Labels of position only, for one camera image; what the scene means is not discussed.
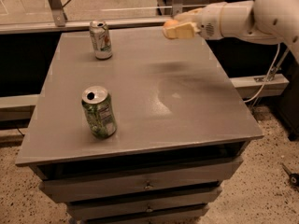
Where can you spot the metal railing bar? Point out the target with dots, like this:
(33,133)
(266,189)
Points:
(75,26)

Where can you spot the top grey drawer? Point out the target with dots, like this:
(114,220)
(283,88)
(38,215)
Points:
(127,182)

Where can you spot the grey drawer cabinet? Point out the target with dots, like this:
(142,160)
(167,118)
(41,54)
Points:
(171,100)

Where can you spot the bottom grey drawer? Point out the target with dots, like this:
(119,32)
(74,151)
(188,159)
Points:
(154,217)

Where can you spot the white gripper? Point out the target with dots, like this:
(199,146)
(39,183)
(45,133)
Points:
(207,21)

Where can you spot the middle grey drawer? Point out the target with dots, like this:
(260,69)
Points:
(144,204)

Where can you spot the green soda can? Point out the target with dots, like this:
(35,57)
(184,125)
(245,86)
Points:
(97,106)

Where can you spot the orange fruit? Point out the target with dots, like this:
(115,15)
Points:
(170,23)

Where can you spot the white 7up can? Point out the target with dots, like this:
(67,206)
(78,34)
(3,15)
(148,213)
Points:
(99,33)

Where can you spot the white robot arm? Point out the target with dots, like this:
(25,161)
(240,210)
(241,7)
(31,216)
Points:
(267,22)

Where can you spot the grey drawer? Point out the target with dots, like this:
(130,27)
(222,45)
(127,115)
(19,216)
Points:
(144,204)
(154,217)
(127,182)

